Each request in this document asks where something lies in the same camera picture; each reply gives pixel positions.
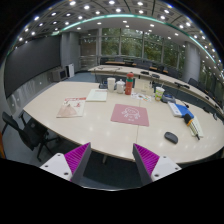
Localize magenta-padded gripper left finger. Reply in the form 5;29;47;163
39;142;92;185

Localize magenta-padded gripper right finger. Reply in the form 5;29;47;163
132;143;183;187

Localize black computer mouse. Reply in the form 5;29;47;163
163;131;179;145

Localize pink printed mouse pad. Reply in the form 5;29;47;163
110;103;150;128

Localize red and white magazine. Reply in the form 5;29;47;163
55;96;88;119

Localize black office chair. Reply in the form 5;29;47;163
1;111;61;161

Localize blue and white book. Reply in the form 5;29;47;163
167;101;195;118

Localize colourful sticker sheet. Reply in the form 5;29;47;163
130;92;153;103

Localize printed paper cup with straw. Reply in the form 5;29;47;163
154;86;166;102

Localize pale green paper sheet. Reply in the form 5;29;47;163
85;88;109;103

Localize red bottle with green band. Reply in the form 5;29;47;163
124;72;135;96

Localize white lidded mug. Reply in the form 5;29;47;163
115;79;126;95

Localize grey box monitor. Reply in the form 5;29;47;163
51;67;69;83

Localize white floor appliance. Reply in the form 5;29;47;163
65;63;76;79

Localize group of black chairs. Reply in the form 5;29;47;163
99;56;224;114

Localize beige curved conference table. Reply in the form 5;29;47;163
88;64;224;113

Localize ceiling lights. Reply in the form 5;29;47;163
13;0;218;54

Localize black microphone with orange ring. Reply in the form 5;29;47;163
182;113;201;141

